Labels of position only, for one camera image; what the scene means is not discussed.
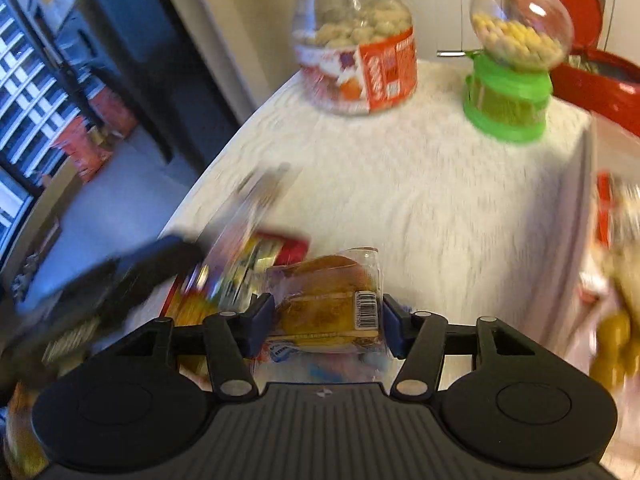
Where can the orange snack bag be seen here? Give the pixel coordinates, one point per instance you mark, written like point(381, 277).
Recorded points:
point(85, 150)

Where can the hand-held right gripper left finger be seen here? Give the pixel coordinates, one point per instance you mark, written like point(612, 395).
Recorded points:
point(260, 325)

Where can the gold panda snack packet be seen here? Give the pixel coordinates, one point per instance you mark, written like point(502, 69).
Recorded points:
point(625, 260)

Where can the green gumball machine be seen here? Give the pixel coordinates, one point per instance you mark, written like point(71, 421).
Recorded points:
point(505, 105)

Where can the dark grey snack packet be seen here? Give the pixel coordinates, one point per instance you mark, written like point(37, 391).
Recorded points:
point(250, 210)

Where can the red spicy snack packet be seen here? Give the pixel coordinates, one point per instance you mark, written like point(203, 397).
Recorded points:
point(280, 247)

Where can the brown pastry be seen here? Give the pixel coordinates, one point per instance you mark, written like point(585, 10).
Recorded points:
point(320, 305)

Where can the large round rice cracker packet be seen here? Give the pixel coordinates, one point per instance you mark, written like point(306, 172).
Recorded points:
point(22, 435)

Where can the pink cardboard box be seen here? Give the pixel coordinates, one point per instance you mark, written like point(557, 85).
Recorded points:
point(620, 145)

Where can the red tin box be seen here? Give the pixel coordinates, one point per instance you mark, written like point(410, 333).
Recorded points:
point(600, 90)

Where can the green plum candy packet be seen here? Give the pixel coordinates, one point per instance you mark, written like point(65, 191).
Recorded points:
point(612, 350)

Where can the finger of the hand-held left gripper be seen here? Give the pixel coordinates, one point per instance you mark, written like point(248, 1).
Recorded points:
point(160, 265)

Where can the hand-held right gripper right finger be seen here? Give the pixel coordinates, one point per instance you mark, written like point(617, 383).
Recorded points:
point(392, 325)

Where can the red round tin lid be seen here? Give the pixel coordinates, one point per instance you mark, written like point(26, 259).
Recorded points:
point(585, 5)

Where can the clear snack jar gold lid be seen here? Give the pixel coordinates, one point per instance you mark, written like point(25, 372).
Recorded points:
point(345, 35)

